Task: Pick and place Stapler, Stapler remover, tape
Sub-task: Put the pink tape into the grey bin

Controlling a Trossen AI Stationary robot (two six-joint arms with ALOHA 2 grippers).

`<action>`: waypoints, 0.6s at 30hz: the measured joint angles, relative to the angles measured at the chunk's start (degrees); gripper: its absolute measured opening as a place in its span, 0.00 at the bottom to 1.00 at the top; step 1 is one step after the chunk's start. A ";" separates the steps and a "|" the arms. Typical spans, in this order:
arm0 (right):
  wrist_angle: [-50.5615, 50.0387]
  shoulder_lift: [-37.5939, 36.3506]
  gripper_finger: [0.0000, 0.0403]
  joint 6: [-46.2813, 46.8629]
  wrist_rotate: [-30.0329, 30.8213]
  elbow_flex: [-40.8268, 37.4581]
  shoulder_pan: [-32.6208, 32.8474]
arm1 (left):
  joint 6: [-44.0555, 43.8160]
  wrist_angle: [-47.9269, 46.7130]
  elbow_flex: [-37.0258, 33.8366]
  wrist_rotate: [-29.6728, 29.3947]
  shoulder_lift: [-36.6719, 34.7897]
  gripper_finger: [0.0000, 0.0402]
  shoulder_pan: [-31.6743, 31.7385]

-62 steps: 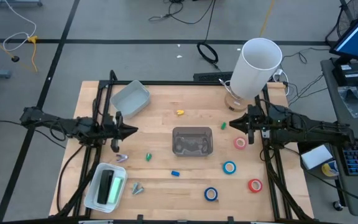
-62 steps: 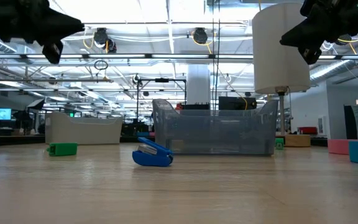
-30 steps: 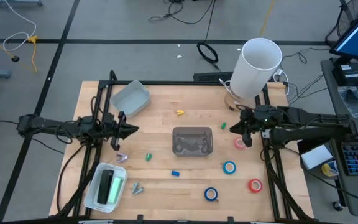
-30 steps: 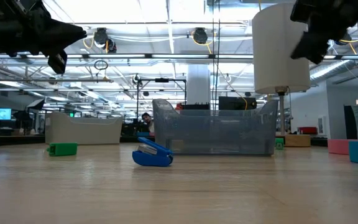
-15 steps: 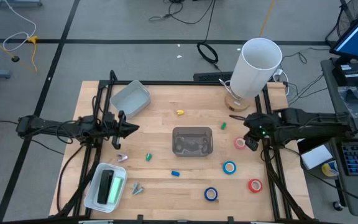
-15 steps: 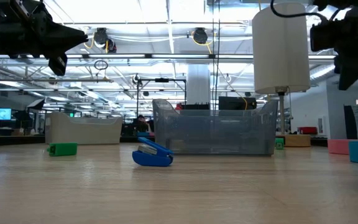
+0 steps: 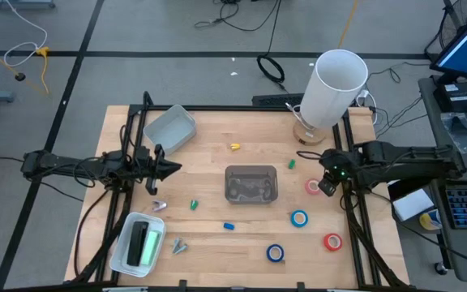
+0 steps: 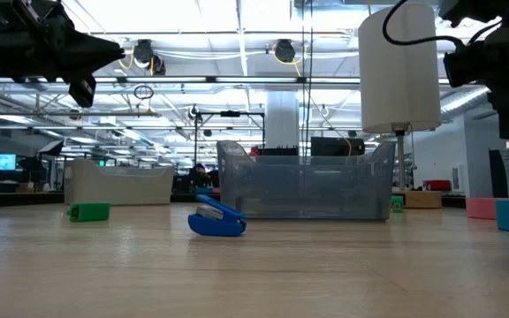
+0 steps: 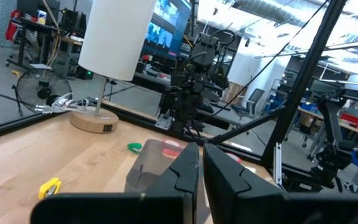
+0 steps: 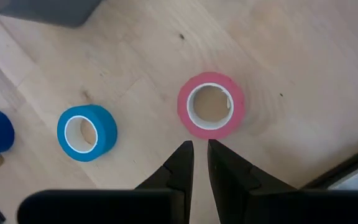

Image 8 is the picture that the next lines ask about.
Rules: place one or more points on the pink tape roll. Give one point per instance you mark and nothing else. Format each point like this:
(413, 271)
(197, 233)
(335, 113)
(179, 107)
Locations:
(480, 208)

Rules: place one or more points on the green mini stapler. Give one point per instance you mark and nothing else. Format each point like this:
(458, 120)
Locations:
(91, 212)
(397, 204)

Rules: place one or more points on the blue mini stapler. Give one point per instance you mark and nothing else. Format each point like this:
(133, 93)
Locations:
(212, 227)

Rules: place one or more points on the black background monitor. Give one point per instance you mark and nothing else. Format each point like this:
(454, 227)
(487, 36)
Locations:
(336, 146)

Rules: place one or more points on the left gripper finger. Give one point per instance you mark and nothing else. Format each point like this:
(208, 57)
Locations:
(86, 44)
(91, 62)

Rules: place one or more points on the red box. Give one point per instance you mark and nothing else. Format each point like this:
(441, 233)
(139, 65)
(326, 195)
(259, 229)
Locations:
(436, 184)

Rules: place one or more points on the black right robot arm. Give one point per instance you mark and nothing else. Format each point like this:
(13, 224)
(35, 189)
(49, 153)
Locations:
(471, 11)

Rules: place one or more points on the smoky transparent plastic bin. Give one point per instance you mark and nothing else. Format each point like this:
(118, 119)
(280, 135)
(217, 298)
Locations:
(303, 194)

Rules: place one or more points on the white shade wooden base lamp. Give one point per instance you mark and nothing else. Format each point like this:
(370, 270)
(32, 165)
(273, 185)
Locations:
(398, 66)

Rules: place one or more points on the light grey plastic bin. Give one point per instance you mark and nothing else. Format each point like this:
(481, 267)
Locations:
(117, 185)

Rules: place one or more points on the black gantry stand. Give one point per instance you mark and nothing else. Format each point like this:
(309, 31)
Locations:
(230, 114)

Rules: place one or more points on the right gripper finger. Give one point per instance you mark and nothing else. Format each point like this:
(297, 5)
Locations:
(505, 115)

